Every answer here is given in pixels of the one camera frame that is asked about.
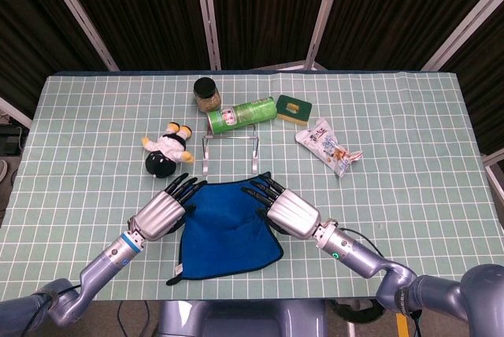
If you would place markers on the dark pleated partition panel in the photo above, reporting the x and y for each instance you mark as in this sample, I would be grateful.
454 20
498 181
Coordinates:
267 10
23 38
138 10
393 6
488 77

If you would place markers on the dark equipment box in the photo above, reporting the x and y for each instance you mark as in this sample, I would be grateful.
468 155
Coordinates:
10 140

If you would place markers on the green yellow sponge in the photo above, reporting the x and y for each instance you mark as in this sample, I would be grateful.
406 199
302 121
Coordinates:
301 110

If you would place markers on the grey-blue robot torso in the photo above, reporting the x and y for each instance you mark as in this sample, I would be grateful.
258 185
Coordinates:
236 319

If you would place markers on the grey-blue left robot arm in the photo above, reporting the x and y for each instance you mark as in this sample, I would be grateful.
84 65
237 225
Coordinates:
106 270

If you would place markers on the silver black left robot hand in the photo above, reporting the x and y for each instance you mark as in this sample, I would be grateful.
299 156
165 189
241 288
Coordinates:
159 215

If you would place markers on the green chip can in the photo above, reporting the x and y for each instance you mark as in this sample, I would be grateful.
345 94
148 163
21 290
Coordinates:
244 114

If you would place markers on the white partition post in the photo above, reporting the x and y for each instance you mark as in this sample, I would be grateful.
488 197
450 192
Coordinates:
464 26
15 112
325 18
494 171
208 18
78 14

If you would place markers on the white snack bag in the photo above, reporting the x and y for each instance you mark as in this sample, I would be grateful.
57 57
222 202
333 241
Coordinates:
323 144

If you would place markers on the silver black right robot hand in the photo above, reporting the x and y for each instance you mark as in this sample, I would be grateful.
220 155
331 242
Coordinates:
293 213

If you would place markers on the black white plush toy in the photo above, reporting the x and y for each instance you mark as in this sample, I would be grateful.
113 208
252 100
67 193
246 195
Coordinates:
167 148

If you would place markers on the blue cloth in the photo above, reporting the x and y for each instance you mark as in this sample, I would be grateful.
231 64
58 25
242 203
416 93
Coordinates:
224 230

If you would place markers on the black round floor base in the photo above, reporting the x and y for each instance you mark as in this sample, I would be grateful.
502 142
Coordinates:
354 311

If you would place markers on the green grid tablecloth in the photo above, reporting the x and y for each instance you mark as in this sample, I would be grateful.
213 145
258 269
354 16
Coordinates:
78 116

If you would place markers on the glass jar with black lid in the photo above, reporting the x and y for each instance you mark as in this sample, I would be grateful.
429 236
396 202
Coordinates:
206 91

